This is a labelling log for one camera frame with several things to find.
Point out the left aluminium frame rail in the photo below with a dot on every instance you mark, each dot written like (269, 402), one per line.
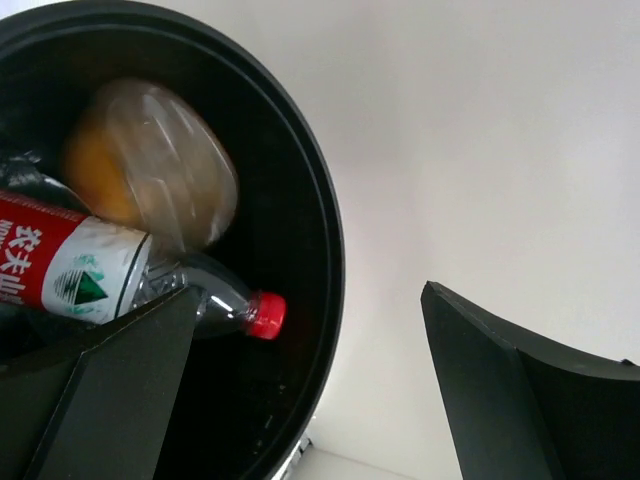
(286, 469)

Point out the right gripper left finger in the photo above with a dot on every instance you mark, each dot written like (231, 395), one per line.
(97, 405)

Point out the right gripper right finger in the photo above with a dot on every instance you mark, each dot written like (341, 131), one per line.
(522, 406)

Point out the small orange juice bottle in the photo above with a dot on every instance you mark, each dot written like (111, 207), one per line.
(141, 157)

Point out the red label clear bottle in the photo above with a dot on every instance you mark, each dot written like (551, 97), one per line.
(81, 267)

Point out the black plastic waste bin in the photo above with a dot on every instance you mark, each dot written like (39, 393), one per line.
(242, 402)

